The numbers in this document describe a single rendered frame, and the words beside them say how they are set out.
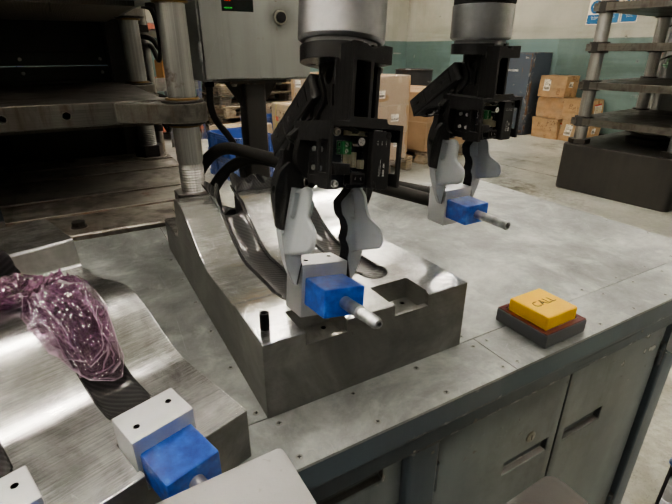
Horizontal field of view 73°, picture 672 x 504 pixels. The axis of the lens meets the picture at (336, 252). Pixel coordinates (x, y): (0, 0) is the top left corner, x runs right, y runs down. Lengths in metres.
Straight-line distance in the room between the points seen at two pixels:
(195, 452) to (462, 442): 0.44
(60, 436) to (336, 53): 0.38
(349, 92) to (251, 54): 0.93
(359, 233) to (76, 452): 0.30
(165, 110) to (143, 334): 0.67
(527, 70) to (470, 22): 6.72
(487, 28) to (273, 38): 0.78
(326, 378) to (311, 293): 0.11
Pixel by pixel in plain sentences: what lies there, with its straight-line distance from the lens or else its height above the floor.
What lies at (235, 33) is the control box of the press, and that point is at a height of 1.18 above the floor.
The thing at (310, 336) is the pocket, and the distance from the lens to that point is 0.49.
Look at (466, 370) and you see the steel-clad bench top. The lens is 0.57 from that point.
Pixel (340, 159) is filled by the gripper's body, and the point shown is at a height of 1.06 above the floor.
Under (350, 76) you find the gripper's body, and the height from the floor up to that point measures 1.12.
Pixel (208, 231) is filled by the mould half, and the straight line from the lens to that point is 0.66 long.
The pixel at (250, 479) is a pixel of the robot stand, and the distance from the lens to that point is 0.20.
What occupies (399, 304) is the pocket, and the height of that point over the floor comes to 0.86.
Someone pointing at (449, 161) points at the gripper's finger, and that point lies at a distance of 0.65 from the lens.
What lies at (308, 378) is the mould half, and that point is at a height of 0.83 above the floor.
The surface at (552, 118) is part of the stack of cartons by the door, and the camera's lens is 7.37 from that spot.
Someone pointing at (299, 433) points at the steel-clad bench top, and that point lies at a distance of 0.48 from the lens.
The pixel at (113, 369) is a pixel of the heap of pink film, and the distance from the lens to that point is 0.49.
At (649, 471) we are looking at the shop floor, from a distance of 1.76.
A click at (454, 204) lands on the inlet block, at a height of 0.94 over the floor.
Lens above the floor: 1.14
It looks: 24 degrees down
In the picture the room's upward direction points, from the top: straight up
